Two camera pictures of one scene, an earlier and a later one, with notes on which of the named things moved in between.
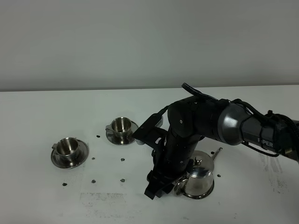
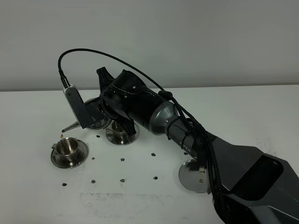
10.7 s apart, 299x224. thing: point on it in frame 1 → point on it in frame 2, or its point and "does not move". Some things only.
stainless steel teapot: [199, 184] → [96, 124]
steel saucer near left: [83, 153] does not move
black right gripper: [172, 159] → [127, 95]
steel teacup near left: [67, 148] does not move
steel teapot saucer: [180, 188] → [191, 178]
